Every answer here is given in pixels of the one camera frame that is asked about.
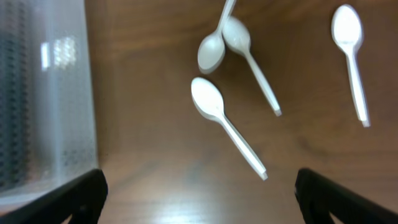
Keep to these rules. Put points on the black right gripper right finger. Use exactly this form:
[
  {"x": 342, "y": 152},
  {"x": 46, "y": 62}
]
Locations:
[{"x": 320, "y": 198}]

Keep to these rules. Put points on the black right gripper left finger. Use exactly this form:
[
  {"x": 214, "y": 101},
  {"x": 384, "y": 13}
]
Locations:
[{"x": 81, "y": 200}]

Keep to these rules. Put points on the white plastic spoon long handle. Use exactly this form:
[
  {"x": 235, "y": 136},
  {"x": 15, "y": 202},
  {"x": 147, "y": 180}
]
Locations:
[{"x": 238, "y": 39}]

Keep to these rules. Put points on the clear perforated plastic basket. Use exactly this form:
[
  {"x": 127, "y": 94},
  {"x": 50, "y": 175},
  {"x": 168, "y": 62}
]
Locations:
[{"x": 48, "y": 133}]

